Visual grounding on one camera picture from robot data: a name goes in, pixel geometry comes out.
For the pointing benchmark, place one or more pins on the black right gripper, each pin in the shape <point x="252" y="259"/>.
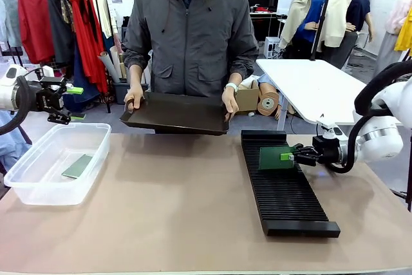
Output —
<point x="326" y="151"/>

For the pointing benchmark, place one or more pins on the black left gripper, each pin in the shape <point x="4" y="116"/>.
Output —
<point x="48" y="98"/>

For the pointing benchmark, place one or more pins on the dark green PCB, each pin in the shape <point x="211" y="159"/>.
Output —
<point x="272" y="159"/>

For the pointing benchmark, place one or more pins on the silver-backed green PCB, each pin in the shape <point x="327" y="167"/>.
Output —
<point x="78" y="167"/>

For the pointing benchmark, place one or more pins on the black rectangular tray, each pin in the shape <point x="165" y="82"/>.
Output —
<point x="177" y="112"/>

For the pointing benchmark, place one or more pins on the person's left forearm grey sleeve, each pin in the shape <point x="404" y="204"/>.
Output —
<point x="244" y="62"/>

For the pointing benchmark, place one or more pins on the person's right forearm grey sleeve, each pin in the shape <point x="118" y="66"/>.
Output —
<point x="136" y="59"/>

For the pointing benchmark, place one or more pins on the person's right hand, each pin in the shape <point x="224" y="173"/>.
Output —
<point x="135" y="96"/>

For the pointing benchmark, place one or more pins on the person's left hand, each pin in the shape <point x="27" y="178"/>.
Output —
<point x="230" y="102"/>

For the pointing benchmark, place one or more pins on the navy blue hanging garment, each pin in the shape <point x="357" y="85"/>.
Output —
<point x="82" y="94"/>

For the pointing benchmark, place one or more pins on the black slotted PCB rack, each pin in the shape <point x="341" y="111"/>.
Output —
<point x="286" y="194"/>

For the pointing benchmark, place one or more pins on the rolled paper tubes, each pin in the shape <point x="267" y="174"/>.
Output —
<point x="112" y="65"/>

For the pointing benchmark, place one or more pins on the red dress on hanger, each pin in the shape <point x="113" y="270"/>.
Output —
<point x="87" y="46"/>

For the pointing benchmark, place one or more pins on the white table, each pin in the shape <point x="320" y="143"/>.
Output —
<point x="305" y="85"/>

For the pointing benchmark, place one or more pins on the dark grey hanging garment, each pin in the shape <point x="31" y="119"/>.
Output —
<point x="59" y="30"/>

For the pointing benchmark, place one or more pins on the brown cardboard box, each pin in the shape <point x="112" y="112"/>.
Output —
<point x="248" y="94"/>

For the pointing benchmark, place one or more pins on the clear plastic box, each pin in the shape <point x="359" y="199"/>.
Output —
<point x="38" y="188"/>

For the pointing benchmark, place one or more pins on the red shirt on hanger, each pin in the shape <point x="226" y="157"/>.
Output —
<point x="33" y="20"/>

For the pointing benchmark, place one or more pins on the white wristband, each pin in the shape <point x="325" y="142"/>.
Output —
<point x="231" y="86"/>

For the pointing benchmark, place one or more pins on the cream hanging garment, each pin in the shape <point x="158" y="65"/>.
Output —
<point x="104" y="14"/>

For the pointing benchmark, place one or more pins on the light blue hanging garment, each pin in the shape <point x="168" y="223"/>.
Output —
<point x="8" y="14"/>

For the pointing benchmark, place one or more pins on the white cube shelf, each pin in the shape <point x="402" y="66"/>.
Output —
<point x="273" y="48"/>

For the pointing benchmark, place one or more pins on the black chair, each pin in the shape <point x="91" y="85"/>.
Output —
<point x="342" y="51"/>

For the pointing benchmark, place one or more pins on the black stand pole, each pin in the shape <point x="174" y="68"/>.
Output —
<point x="322" y="24"/>

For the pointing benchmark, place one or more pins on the mannequin beige coat blue shirt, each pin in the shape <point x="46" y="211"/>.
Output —
<point x="305" y="14"/>

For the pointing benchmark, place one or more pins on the person's torso grey jacket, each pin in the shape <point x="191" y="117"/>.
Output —
<point x="190" y="30"/>

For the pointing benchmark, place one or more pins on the mannequin cream jacket navy shirt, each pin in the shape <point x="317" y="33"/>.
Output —
<point x="351" y="7"/>

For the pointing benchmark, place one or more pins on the yellow garment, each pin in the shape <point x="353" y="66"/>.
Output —
<point x="405" y="33"/>

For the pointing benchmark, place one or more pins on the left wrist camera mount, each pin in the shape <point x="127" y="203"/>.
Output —
<point x="51" y="80"/>

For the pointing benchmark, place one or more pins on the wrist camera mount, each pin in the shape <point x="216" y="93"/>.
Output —
<point x="51" y="80"/>
<point x="330" y="129"/>

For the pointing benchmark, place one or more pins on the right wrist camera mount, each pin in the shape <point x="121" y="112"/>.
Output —
<point x="330" y="129"/>

